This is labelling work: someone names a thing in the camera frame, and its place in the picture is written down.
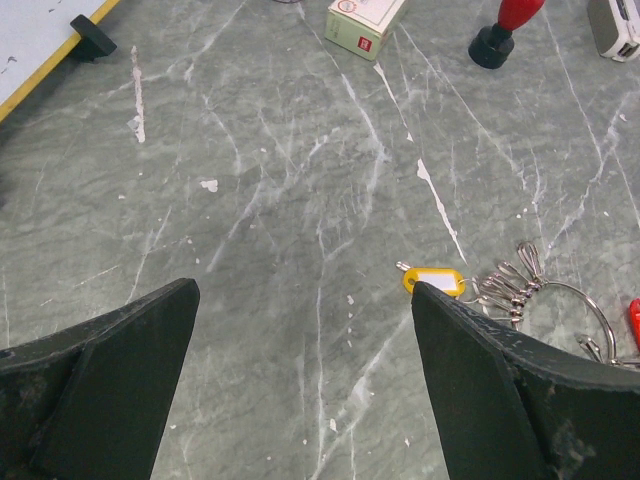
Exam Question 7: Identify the small white green box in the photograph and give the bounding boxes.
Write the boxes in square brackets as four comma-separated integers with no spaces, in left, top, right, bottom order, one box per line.
[324,0,410,61]

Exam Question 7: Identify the red black stamp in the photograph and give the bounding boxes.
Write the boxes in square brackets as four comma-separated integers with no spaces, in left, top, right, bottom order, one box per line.
[468,0,545,70]

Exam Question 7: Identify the large metal keyring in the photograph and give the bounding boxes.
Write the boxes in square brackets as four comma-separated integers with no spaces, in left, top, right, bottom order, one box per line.
[467,241,639,371]

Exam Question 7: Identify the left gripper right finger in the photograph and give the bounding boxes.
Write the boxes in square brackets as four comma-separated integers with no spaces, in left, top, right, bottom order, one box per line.
[412,282,639,479]

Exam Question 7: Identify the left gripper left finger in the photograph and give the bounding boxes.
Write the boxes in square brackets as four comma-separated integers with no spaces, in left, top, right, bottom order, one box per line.
[1,278,200,479]

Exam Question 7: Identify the small whiteboard yellow frame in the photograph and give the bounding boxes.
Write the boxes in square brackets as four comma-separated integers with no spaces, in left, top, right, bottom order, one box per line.
[1,0,118,118]

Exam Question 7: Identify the right whiteboard stand foot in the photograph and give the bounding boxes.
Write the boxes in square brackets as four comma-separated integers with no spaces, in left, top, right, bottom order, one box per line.
[69,15,117,63]

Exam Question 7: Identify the white usb adapter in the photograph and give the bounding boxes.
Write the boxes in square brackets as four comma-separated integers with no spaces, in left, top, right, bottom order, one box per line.
[587,0,639,63]

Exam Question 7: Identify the yellow key tag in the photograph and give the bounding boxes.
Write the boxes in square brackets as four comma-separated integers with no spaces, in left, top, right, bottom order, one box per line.
[402,267,465,297]

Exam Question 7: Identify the red key tag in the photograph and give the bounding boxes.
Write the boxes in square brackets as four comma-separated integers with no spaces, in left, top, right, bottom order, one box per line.
[628,298,640,350]

